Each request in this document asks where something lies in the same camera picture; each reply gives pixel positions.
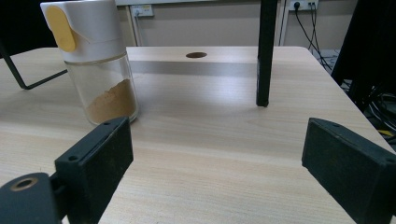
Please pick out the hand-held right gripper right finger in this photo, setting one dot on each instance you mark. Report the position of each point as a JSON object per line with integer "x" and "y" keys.
{"x": 351, "y": 168}

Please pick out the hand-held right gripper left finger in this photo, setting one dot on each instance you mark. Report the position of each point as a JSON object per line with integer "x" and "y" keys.
{"x": 96, "y": 161}

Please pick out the seasoning jar with brown powder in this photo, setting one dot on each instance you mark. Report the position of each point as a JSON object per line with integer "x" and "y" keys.
{"x": 93, "y": 31}

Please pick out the black metal stand post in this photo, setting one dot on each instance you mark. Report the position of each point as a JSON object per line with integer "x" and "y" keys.
{"x": 266, "y": 53}

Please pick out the thin black metal rod stand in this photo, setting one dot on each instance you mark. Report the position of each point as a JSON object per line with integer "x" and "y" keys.
{"x": 15, "y": 74}

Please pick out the white wall socket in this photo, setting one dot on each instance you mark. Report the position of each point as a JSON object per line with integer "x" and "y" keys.
{"x": 142, "y": 10}
{"x": 303, "y": 4}

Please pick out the white wall conduit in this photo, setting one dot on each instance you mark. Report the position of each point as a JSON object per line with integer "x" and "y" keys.
{"x": 283, "y": 21}

